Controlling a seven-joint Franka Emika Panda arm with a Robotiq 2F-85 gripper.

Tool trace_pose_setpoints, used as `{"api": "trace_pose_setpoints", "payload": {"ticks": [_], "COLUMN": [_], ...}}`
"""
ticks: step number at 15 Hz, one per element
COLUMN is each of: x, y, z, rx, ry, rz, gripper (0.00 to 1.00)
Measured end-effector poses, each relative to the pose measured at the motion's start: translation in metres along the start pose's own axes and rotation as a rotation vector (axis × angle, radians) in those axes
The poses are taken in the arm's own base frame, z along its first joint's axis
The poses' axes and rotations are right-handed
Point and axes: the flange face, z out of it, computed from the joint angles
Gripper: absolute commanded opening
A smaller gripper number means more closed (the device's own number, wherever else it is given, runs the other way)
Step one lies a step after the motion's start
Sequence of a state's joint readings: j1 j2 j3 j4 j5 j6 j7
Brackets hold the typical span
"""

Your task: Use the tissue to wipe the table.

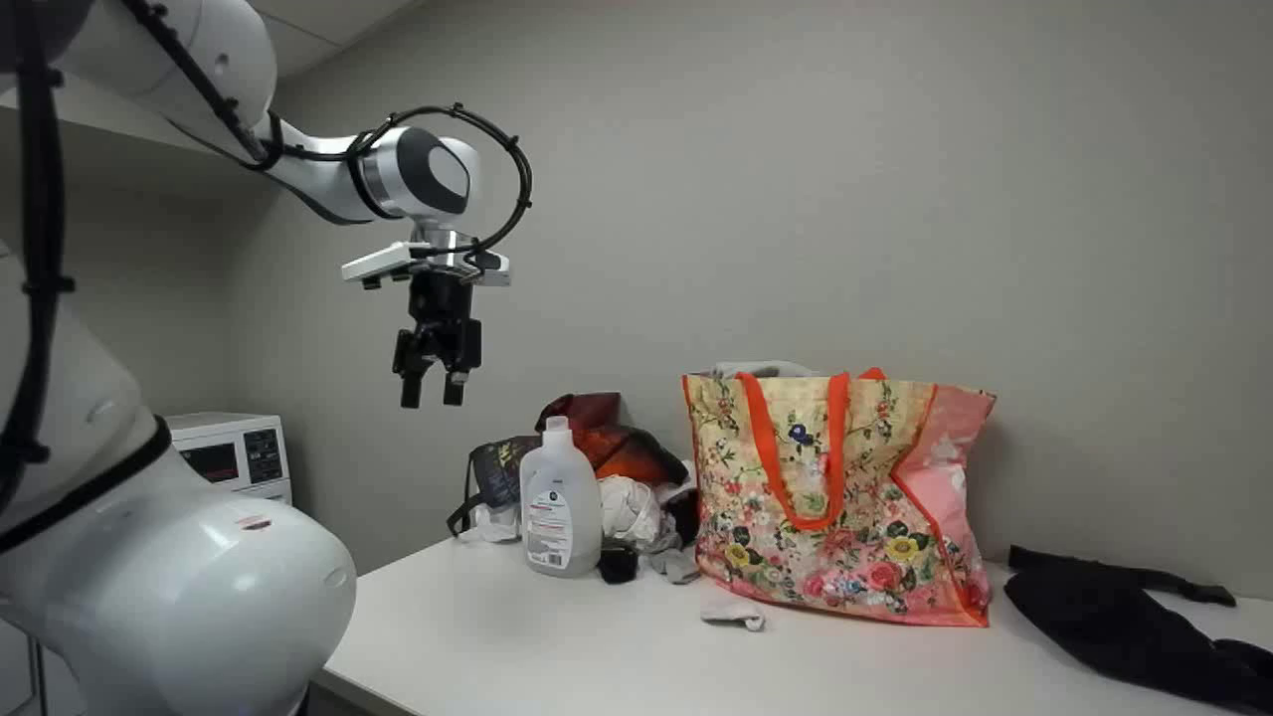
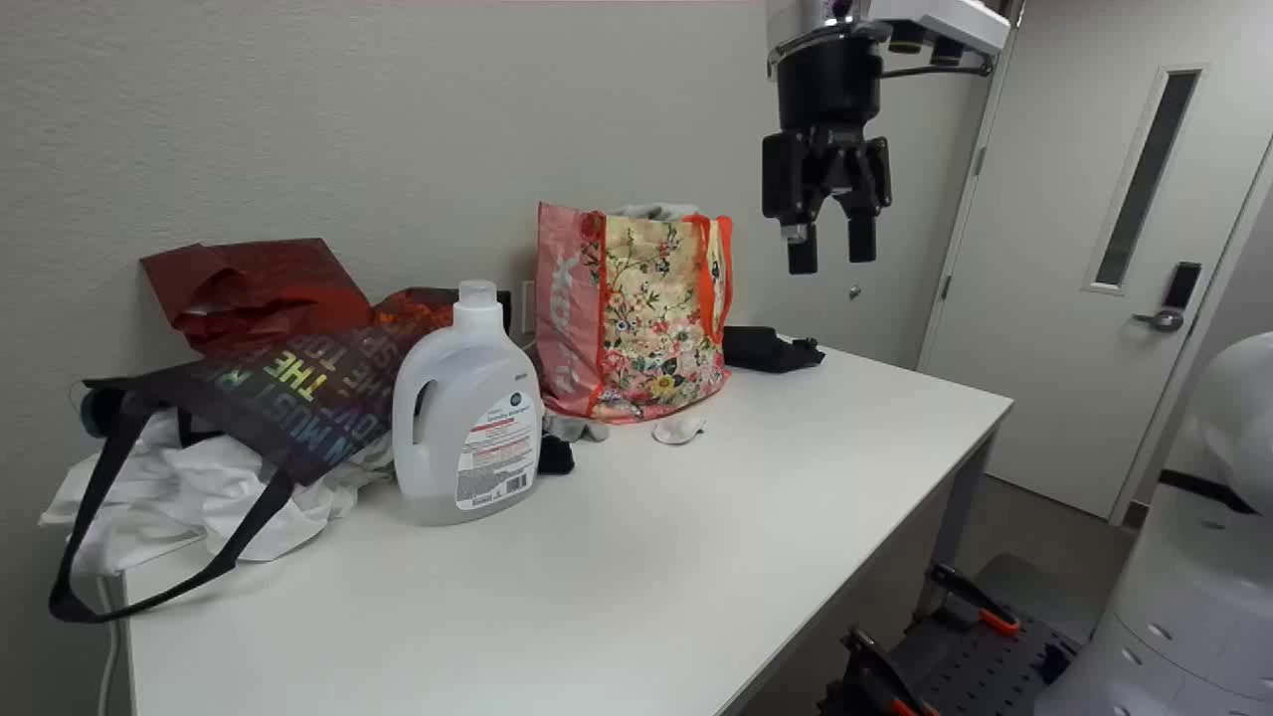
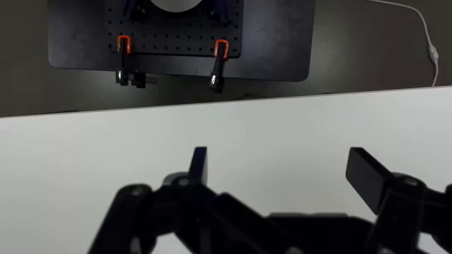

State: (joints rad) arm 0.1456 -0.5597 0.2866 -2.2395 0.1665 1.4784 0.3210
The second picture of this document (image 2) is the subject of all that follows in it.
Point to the black cloth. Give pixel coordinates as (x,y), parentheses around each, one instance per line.
(770,346)

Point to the black orange tool cart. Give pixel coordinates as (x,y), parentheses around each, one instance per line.
(968,643)

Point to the white tissue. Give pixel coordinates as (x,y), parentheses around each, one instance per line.
(676,432)

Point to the white crumpled plastic bag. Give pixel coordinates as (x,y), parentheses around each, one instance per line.
(173,499)

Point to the white door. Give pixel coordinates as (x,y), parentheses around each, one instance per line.
(1058,263)

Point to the white detergent bottle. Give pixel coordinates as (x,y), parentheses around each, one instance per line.
(468,424)

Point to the narrow door window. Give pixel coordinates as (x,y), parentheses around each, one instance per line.
(1148,176)

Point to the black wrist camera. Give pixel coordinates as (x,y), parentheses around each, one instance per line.
(779,176)

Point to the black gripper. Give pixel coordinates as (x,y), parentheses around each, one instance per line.
(827,86)

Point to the small black object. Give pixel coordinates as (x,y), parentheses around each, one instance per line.
(553,455)

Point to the floral orange tote bag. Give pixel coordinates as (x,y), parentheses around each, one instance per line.
(651,310)

